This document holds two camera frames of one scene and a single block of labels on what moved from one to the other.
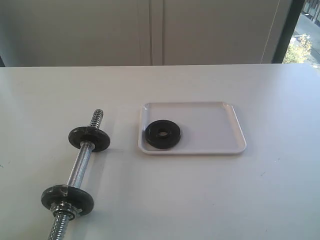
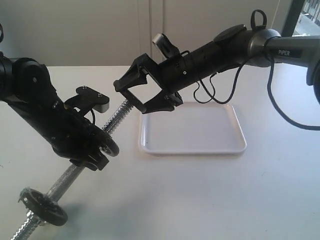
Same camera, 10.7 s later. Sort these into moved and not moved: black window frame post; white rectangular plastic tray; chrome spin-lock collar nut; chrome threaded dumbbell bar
Moved: chrome threaded dumbbell bar; chrome spin-lock collar nut
Not moved: white rectangular plastic tray; black window frame post
